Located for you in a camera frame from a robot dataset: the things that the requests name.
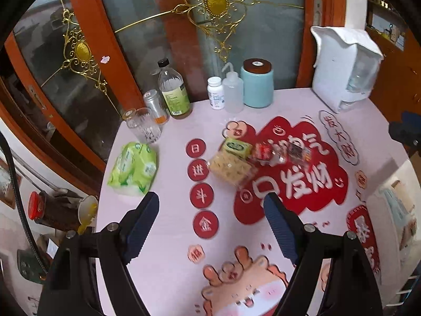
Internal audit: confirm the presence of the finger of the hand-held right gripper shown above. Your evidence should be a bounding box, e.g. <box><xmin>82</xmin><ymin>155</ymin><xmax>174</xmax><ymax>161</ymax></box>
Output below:
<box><xmin>389</xmin><ymin>111</ymin><xmax>421</xmax><ymax>156</ymax></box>

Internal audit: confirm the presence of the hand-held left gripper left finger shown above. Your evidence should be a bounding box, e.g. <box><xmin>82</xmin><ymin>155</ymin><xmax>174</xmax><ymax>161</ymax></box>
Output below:
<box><xmin>38</xmin><ymin>191</ymin><xmax>160</xmax><ymax>316</ymax></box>

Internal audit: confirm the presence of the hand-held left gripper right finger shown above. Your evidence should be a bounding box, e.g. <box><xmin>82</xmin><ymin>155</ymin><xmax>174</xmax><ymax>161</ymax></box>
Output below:
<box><xmin>263</xmin><ymin>192</ymin><xmax>384</xmax><ymax>316</ymax></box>

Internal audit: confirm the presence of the red snack packet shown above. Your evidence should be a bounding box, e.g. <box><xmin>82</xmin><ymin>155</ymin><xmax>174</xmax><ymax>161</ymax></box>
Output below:
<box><xmin>253</xmin><ymin>141</ymin><xmax>287</xmax><ymax>166</ymax></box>

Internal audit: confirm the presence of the yellow cracker packet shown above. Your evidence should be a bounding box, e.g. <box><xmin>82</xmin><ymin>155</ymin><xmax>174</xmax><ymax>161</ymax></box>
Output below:
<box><xmin>208</xmin><ymin>151</ymin><xmax>258</xmax><ymax>185</ymax></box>

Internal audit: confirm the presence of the white plastic tray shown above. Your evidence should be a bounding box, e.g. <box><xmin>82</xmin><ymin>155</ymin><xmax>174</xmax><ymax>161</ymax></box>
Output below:
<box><xmin>364</xmin><ymin>161</ymin><xmax>421</xmax><ymax>305</ymax></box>

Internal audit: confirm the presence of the pink printed tablecloth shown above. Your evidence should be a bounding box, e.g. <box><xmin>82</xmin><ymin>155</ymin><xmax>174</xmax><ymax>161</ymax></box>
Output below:
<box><xmin>95</xmin><ymin>87</ymin><xmax>415</xmax><ymax>316</ymax></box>

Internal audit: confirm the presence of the brown wooden cabinet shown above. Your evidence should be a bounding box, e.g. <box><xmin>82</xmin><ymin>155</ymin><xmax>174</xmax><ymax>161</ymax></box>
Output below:
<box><xmin>364</xmin><ymin>28</ymin><xmax>421</xmax><ymax>124</ymax></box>

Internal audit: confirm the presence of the green tissue pack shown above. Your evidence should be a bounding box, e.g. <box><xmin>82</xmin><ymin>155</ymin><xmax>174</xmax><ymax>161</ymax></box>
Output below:
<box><xmin>107</xmin><ymin>141</ymin><xmax>158</xmax><ymax>195</ymax></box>

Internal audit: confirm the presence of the yellow cup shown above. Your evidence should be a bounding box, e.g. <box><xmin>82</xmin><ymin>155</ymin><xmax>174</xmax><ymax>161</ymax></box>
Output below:
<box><xmin>77</xmin><ymin>195</ymin><xmax>99</xmax><ymax>235</ymax></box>

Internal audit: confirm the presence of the dark snack packet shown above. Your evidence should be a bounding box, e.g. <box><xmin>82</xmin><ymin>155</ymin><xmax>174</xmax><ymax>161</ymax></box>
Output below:
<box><xmin>285</xmin><ymin>141</ymin><xmax>313</xmax><ymax>162</ymax></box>

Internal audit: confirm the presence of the green snack box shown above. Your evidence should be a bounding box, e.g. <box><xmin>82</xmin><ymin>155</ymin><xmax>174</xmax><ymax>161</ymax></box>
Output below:
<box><xmin>223</xmin><ymin>137</ymin><xmax>254</xmax><ymax>159</ymax></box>

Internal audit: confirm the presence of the white water filter pitcher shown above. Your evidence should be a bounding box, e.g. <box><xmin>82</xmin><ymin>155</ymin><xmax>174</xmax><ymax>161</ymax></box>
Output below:
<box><xmin>310</xmin><ymin>26</ymin><xmax>385</xmax><ymax>114</ymax></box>

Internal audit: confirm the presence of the dark jar red lid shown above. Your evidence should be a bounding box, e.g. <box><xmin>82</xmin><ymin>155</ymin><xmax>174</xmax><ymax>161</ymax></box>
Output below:
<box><xmin>28</xmin><ymin>190</ymin><xmax>83</xmax><ymax>231</ymax></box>

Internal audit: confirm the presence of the silver metal can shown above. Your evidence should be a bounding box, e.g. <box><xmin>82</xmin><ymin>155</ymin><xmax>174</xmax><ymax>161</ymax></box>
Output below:
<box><xmin>143</xmin><ymin>90</ymin><xmax>170</xmax><ymax>125</ymax></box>

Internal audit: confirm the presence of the dark green case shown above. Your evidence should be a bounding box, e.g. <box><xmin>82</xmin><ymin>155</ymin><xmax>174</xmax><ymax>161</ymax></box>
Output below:
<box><xmin>16</xmin><ymin>248</ymin><xmax>47</xmax><ymax>284</ymax></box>

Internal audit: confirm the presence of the glass bottle green label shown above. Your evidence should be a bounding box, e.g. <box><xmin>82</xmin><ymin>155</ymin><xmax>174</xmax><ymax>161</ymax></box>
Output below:
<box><xmin>157</xmin><ymin>58</ymin><xmax>193</xmax><ymax>119</ymax></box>

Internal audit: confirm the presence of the clear squeeze bottle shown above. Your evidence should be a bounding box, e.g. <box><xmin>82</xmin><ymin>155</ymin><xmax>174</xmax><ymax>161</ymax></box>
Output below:
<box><xmin>221</xmin><ymin>62</ymin><xmax>245</xmax><ymax>113</ymax></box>

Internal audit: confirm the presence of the light blue canister brown lid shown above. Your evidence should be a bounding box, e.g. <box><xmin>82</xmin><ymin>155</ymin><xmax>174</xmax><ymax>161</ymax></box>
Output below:
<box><xmin>240</xmin><ymin>58</ymin><xmax>274</xmax><ymax>108</ymax></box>

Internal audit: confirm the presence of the white pill bottle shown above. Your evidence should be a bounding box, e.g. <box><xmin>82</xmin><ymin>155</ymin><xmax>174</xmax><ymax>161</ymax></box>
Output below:
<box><xmin>207</xmin><ymin>76</ymin><xmax>226</xmax><ymax>110</ymax></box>

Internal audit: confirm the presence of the glass door gold ornament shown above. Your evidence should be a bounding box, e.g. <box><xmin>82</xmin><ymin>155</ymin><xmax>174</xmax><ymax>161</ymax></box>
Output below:
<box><xmin>0</xmin><ymin>0</ymin><xmax>147</xmax><ymax>173</ymax></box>
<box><xmin>66</xmin><ymin>0</ymin><xmax>347</xmax><ymax>106</ymax></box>

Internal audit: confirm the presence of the black cable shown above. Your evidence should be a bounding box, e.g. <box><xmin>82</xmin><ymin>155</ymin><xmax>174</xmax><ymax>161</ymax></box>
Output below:
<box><xmin>0</xmin><ymin>131</ymin><xmax>51</xmax><ymax>279</ymax></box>

